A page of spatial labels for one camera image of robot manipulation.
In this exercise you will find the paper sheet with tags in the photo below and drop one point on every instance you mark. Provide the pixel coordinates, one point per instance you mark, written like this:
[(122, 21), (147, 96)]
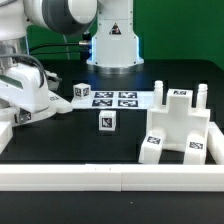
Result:
[(115, 100)]

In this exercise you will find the white left fence block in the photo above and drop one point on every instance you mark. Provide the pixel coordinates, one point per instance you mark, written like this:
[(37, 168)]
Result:
[(5, 134)]

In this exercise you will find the small white tagged cube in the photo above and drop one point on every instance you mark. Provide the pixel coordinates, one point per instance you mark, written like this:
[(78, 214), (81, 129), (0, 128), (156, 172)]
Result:
[(107, 120)]

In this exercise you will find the rear white tagged cube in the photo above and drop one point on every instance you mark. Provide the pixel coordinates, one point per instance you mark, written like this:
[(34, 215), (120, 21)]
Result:
[(81, 90)]

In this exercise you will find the white tagged bar part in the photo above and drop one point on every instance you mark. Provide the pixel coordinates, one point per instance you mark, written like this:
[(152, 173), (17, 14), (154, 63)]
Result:
[(34, 118)]

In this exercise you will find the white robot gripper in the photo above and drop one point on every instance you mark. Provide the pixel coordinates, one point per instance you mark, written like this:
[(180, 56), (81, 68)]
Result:
[(22, 86)]

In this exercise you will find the white front fence rail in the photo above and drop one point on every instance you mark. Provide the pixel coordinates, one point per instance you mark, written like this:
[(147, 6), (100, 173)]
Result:
[(112, 178)]

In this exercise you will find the white chair seat part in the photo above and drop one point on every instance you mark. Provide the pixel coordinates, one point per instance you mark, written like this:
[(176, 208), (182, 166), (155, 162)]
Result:
[(181, 125)]

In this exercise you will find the white long chair back part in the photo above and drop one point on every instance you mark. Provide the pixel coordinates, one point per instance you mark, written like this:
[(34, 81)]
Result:
[(57, 105)]

